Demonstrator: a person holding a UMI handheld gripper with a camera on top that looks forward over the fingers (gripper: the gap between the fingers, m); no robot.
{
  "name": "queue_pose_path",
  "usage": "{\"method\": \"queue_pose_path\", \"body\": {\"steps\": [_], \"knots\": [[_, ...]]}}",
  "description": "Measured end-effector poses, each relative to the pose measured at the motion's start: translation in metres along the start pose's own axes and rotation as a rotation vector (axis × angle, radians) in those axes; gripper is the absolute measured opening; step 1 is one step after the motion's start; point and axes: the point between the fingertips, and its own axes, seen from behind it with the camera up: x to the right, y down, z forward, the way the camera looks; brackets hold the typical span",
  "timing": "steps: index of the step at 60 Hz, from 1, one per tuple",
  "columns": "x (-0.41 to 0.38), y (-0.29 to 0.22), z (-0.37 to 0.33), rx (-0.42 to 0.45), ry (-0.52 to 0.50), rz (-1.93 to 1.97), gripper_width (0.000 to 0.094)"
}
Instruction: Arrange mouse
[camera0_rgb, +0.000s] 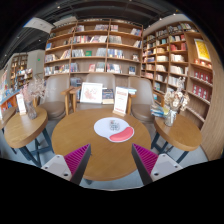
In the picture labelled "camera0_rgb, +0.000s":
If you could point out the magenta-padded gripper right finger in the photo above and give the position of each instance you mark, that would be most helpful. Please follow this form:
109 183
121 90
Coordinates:
165 165

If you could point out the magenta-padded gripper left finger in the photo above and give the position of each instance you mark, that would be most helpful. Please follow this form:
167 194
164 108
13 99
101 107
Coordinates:
58 165

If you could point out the white mouse pad red wrist rest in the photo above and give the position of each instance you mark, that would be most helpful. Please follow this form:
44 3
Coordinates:
101 128

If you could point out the round wooden side table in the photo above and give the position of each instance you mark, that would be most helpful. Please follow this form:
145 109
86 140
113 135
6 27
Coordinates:
181 133
25 130

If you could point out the glass vase with pale flowers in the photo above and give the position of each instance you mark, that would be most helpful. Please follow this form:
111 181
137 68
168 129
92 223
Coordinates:
170 116

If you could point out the stack of colourful books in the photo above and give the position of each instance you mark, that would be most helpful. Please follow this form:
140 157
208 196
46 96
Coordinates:
157 110

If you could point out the glass vase with pink flowers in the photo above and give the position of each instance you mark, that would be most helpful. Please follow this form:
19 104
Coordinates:
31 111

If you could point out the beige armchair with wooden arms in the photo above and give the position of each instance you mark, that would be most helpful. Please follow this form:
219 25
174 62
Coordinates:
55 96
141 100
100 78

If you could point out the small white sign card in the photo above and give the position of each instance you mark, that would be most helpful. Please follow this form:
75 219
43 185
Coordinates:
21 104

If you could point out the white sign card wooden base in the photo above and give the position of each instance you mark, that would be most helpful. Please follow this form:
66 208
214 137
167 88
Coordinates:
121 100

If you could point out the white framed floral picture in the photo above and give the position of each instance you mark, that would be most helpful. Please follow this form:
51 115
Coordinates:
91 92

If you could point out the dark blue book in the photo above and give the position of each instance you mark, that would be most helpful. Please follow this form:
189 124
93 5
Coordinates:
108 95

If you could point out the colourful book display stand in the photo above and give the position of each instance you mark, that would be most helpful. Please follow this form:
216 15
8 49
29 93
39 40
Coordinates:
6 96

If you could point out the curved wooden bookshelf with books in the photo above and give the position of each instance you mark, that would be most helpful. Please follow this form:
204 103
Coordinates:
180 66

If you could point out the distant wooden bookshelf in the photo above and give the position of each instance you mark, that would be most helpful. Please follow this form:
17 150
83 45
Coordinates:
20 70

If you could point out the wide wooden bookshelf with books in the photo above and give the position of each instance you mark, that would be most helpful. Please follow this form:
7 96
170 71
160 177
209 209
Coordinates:
93 46

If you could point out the white hanging ceiling panel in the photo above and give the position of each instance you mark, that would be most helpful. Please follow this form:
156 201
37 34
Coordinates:
39 24

